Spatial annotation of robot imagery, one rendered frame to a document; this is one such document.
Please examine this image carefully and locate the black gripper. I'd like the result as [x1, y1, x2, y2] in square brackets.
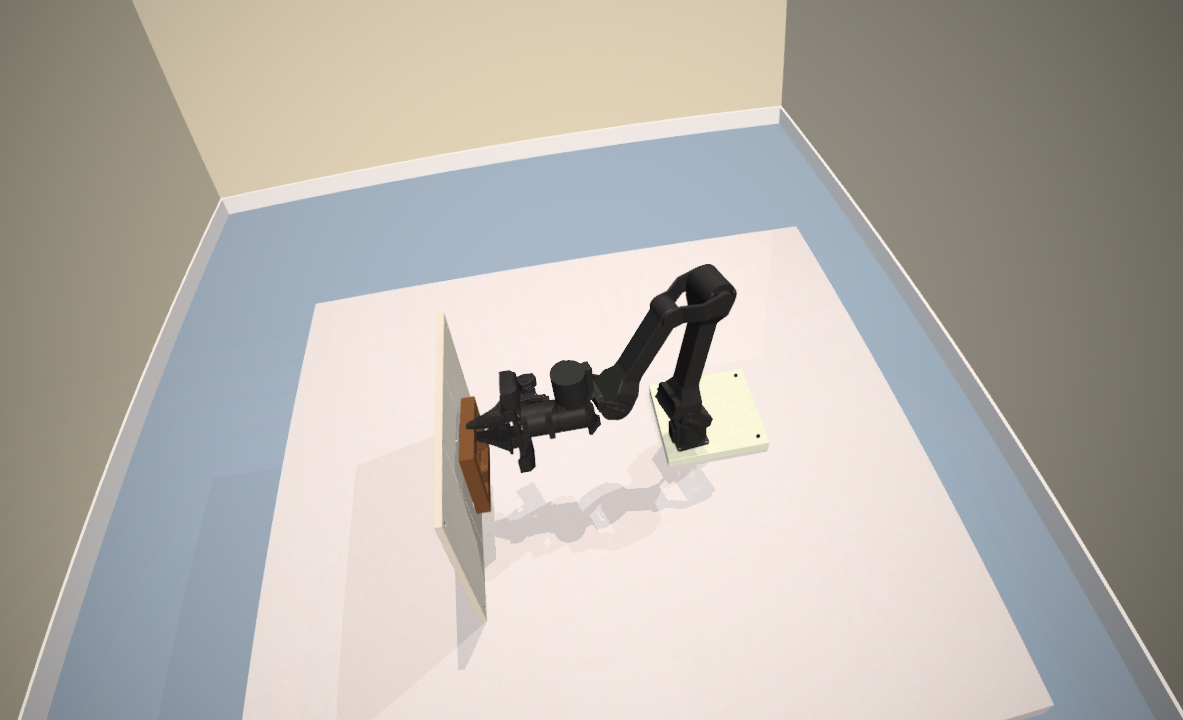
[466, 370, 561, 473]

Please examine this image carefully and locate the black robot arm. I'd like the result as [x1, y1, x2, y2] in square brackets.
[549, 264, 737, 452]

